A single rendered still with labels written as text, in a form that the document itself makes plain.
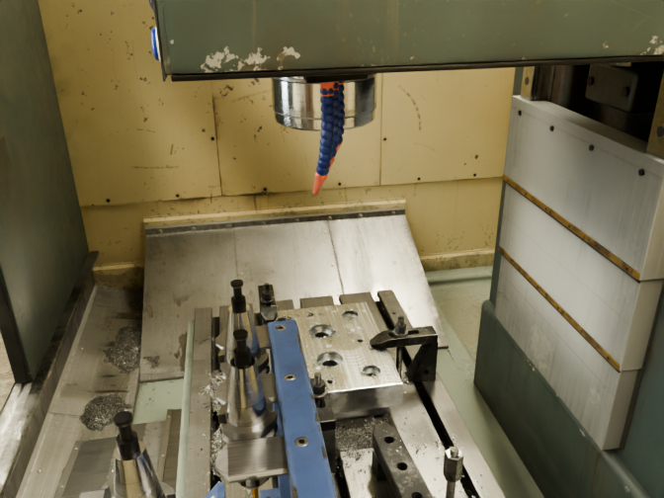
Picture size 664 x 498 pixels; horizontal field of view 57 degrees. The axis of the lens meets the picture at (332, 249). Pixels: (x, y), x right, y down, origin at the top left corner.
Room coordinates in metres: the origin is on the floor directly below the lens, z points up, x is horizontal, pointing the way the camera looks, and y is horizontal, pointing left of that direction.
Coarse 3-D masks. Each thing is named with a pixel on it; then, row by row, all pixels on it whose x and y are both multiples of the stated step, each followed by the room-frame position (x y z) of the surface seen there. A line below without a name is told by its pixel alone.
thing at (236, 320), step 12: (228, 312) 0.62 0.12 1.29; (240, 312) 0.62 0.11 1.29; (228, 324) 0.62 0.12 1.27; (240, 324) 0.61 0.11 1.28; (252, 324) 0.62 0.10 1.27; (228, 336) 0.62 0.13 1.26; (252, 336) 0.62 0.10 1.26; (228, 348) 0.62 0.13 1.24; (252, 348) 0.62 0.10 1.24; (228, 360) 0.61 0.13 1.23
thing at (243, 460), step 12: (228, 444) 0.48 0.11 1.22; (240, 444) 0.48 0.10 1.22; (252, 444) 0.48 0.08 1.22; (264, 444) 0.48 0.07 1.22; (276, 444) 0.48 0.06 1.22; (228, 456) 0.47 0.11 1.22; (240, 456) 0.47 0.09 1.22; (252, 456) 0.47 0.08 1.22; (264, 456) 0.47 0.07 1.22; (276, 456) 0.47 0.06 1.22; (216, 468) 0.45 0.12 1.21; (228, 468) 0.45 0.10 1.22; (240, 468) 0.45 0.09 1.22; (252, 468) 0.45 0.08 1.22; (264, 468) 0.45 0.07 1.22; (276, 468) 0.45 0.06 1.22; (288, 468) 0.45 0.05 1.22; (228, 480) 0.44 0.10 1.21; (240, 480) 0.44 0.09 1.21
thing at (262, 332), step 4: (256, 328) 0.70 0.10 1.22; (260, 328) 0.70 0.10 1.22; (264, 328) 0.70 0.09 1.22; (224, 332) 0.69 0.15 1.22; (256, 332) 0.69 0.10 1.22; (260, 332) 0.69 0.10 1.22; (264, 332) 0.69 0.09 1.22; (268, 332) 0.69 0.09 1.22; (220, 336) 0.69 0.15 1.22; (224, 336) 0.68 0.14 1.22; (260, 336) 0.68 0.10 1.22; (264, 336) 0.68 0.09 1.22; (268, 336) 0.68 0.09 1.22; (216, 340) 0.68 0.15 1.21; (220, 340) 0.68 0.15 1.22; (224, 340) 0.68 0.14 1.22; (260, 340) 0.67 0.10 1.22; (264, 340) 0.67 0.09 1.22; (268, 340) 0.67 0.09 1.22; (216, 344) 0.67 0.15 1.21; (220, 344) 0.67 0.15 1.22; (224, 344) 0.67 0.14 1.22; (264, 344) 0.67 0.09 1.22; (268, 344) 0.67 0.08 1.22; (220, 348) 0.66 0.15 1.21; (268, 348) 0.66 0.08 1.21
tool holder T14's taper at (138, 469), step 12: (120, 456) 0.38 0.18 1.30; (132, 456) 0.38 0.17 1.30; (144, 456) 0.39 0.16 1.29; (120, 468) 0.38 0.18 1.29; (132, 468) 0.38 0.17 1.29; (144, 468) 0.39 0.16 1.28; (120, 480) 0.38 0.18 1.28; (132, 480) 0.38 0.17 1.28; (144, 480) 0.38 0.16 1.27; (156, 480) 0.39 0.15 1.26; (120, 492) 0.38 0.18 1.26; (132, 492) 0.38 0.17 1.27; (144, 492) 0.38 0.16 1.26; (156, 492) 0.39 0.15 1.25
